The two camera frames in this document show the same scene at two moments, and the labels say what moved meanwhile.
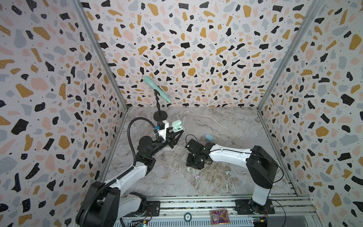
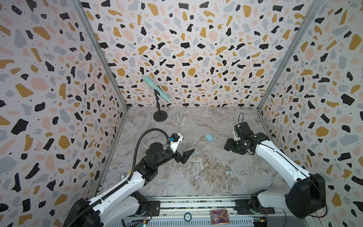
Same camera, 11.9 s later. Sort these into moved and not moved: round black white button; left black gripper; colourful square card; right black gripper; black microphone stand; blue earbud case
Moved: right black gripper; left black gripper
Not moved: round black white button; blue earbud case; black microphone stand; colourful square card
